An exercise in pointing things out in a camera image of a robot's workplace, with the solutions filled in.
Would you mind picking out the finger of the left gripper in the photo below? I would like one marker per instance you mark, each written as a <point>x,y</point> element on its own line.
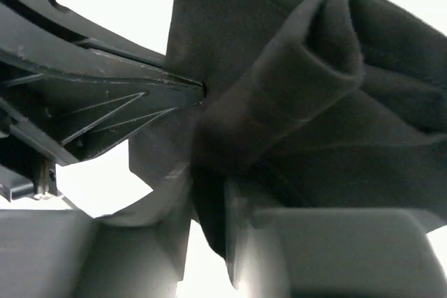
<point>76,29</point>

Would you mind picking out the black skirt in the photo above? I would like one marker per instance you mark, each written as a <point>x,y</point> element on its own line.
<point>322,103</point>

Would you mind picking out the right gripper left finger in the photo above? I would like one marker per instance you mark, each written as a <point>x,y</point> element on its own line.
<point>140,251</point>

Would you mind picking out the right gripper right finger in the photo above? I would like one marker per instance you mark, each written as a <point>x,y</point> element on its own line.
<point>276,251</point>

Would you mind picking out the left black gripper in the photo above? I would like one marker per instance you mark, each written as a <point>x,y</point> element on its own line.
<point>62,104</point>

